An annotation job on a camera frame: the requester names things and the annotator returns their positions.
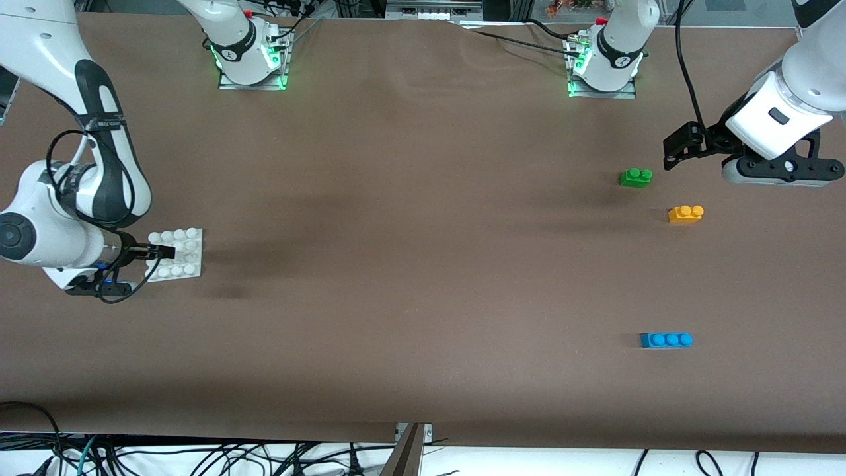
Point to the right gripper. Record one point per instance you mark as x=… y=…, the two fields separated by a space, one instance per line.
x=137 y=251

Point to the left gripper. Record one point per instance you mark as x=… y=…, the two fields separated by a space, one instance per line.
x=712 y=140

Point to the white studded base plate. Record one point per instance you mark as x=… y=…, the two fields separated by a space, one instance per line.
x=182 y=254

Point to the yellow two-stud block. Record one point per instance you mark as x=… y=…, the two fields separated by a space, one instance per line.
x=684 y=215

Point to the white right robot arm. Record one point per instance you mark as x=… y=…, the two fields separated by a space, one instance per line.
x=39 y=39

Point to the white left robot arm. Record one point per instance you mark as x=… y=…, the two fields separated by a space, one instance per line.
x=621 y=39

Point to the green two-stud block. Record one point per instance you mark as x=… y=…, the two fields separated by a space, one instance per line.
x=634 y=178

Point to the blue three-stud block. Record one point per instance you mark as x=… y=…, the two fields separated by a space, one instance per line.
x=664 y=340

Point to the orange clutter item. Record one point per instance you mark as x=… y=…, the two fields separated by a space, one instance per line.
x=568 y=6

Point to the brown table cloth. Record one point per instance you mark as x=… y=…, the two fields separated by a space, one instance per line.
x=330 y=330

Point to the white power strip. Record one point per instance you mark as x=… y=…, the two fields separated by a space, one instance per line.
x=429 y=13

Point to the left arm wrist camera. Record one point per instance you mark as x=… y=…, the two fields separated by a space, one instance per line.
x=786 y=170

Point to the dark grey metal post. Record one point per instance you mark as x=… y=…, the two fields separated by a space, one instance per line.
x=403 y=459

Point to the silver metal bracket plate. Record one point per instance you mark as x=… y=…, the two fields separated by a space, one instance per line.
x=426 y=431

